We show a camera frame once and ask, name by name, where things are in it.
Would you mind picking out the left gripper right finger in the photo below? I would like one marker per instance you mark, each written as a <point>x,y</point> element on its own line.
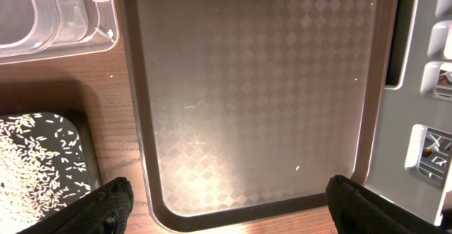
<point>356,210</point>

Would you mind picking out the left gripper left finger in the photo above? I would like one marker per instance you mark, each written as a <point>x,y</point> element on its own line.
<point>103,211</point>

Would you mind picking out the white rice grains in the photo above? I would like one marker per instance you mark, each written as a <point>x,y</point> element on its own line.
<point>21,177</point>

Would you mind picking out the grey plastic dishwasher rack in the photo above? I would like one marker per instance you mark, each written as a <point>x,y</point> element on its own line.
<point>415,118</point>

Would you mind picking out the clear plastic waste bin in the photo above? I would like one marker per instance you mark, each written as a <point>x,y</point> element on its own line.
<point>34,30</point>

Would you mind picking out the black plastic tray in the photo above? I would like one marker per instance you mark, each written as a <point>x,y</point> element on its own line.
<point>81,138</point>

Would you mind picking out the brown plastic serving tray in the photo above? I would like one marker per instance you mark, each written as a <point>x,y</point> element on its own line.
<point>245,109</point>

